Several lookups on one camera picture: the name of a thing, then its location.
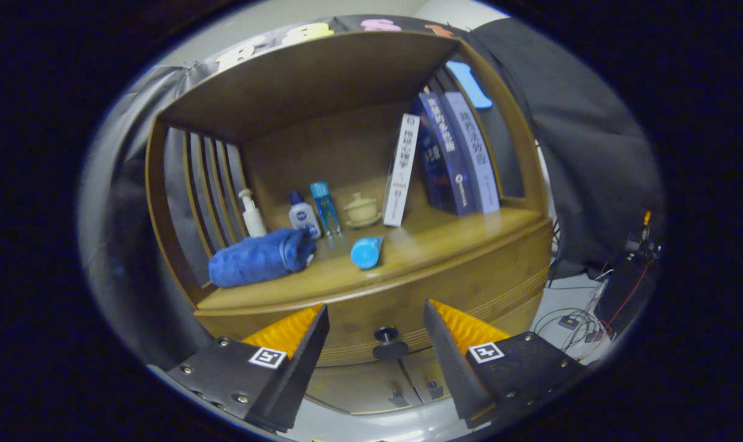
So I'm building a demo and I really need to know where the navy book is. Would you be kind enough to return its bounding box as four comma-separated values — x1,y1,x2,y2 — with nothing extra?
415,123,455,212

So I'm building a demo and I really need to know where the blue and white tube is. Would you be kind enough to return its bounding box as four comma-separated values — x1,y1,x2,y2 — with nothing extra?
350,236,385,270

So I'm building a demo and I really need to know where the rolled blue towel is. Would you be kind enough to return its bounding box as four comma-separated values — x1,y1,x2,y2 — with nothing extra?
209,228,317,289

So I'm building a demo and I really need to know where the black backdrop cloth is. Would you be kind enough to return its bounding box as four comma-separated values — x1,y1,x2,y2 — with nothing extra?
80,15,663,369

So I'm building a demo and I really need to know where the black drawer knob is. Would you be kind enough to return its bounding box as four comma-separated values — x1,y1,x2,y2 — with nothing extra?
372,327,410,361

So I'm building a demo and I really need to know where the white pump bottle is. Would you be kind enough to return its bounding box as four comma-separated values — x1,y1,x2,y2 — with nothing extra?
238,188,268,239

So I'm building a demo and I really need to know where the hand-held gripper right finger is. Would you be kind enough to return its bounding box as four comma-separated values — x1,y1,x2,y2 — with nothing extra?
423,299,587,429

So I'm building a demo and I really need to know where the orange and black clamp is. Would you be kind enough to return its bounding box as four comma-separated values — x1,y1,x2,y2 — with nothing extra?
629,211,660,258

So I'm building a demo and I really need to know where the wooden countertop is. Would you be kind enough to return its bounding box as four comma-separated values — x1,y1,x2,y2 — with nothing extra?
196,206,544,311

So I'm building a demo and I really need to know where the floor cable tangle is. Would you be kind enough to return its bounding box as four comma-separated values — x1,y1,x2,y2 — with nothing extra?
531,264,617,360

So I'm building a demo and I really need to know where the beige lidded ceramic cup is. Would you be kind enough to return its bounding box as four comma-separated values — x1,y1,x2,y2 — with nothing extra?
343,192,383,229

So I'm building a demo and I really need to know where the light purple book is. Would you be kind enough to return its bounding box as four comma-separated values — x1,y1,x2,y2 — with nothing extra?
442,92,501,214

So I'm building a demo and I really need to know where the wooden cabinet door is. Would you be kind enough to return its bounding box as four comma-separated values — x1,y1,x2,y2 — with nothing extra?
304,359,418,415
402,347,455,403

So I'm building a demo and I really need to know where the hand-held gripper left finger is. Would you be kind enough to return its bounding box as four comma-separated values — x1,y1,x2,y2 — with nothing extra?
166,303,331,432

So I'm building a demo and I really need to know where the wooden cabinet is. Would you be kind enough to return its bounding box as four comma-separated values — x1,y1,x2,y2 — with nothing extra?
145,29,554,415

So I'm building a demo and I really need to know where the clear blue bottle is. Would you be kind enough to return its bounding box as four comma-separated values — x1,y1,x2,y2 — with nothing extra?
310,181,342,239

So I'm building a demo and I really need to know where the dark blue book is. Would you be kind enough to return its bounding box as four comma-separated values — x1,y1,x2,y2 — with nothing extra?
417,92,475,217

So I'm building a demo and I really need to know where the white book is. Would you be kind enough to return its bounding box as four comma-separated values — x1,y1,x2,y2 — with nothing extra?
382,114,421,228

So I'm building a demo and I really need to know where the black covered stand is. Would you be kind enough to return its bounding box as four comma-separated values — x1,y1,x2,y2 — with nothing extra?
595,255,654,332

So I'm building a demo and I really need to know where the white bottle blue cap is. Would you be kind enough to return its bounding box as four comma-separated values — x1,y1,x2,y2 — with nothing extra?
288,191,322,240

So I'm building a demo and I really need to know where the wooden drawer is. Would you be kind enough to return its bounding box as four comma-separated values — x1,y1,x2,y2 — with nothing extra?
194,220,554,368

